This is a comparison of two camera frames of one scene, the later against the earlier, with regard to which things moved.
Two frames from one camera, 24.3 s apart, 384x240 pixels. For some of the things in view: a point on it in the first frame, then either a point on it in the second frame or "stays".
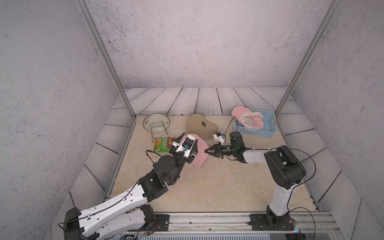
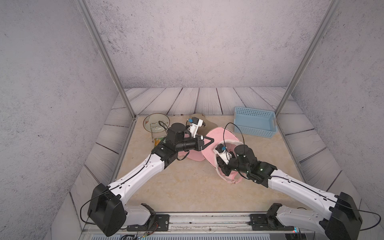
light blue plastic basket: (268, 130) stays
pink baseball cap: (248, 118) -> (222, 135)
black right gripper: (217, 148) -> (223, 167)
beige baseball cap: (197, 124) stays
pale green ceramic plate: (156, 122) stays
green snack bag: (160, 144) stays
